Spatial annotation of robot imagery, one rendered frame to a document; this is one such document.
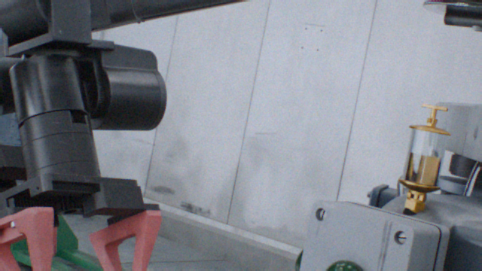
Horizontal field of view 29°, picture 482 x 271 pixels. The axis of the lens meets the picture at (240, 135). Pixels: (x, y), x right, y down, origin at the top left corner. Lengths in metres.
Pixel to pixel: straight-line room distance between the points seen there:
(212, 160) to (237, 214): 0.53
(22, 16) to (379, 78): 6.07
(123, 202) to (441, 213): 0.25
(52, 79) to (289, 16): 6.62
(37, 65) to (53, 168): 0.08
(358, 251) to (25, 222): 0.24
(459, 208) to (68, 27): 0.33
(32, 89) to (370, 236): 0.31
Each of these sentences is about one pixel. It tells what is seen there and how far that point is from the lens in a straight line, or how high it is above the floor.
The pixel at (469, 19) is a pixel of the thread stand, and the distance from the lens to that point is 0.98.
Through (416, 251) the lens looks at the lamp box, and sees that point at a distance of 0.55.
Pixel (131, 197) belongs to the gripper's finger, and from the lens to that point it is 0.74.
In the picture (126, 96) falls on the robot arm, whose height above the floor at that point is 1.36.
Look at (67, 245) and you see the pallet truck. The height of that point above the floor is 0.11.
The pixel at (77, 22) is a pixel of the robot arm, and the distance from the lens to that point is 0.75.
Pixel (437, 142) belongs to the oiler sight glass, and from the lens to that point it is 0.63.
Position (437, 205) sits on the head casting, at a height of 1.34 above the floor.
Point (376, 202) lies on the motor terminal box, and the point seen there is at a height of 1.29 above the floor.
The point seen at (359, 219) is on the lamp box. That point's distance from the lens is 0.57.
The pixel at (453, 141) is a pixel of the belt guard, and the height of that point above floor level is 1.38.
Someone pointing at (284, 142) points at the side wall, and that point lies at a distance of 7.20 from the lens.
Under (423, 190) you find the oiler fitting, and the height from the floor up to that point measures 1.35.
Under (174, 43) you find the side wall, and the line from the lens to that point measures 8.13.
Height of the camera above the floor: 1.39
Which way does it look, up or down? 3 degrees down
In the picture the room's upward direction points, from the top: 11 degrees clockwise
